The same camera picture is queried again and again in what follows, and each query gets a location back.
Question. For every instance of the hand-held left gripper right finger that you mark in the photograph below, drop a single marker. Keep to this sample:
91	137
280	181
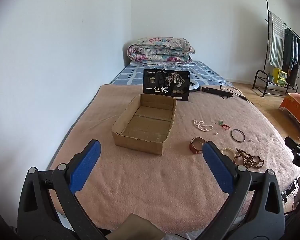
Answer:
217	165

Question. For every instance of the black folded tripod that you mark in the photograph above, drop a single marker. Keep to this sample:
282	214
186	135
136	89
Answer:
215	91

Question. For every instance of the yellow green box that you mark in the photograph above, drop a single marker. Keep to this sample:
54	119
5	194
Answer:
280	76

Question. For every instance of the blue checkered bedsheet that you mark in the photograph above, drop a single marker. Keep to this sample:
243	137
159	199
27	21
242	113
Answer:
130	76

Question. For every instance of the folded floral quilt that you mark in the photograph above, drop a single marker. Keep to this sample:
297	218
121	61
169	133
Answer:
160	50

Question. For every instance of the striped hanging towel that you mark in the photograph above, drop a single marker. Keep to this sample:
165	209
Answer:
276	40

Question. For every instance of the black metal clothes rack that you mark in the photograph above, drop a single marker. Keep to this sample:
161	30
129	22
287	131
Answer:
268	30

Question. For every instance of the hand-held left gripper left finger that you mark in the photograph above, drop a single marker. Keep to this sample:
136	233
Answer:
86	165

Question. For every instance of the flat cardboard piece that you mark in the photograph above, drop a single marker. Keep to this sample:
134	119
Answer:
137	227

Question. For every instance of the thin black bangle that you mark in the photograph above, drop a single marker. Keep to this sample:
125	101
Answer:
231	135

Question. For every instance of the black snack bag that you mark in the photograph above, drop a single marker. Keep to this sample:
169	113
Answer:
165	85

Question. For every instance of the dark hanging clothes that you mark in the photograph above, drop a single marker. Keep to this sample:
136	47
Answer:
291	52

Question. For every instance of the cardboard box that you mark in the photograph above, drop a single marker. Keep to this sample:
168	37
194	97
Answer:
142	127

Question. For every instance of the orange cloth covered table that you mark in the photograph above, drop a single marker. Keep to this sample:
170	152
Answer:
295	107

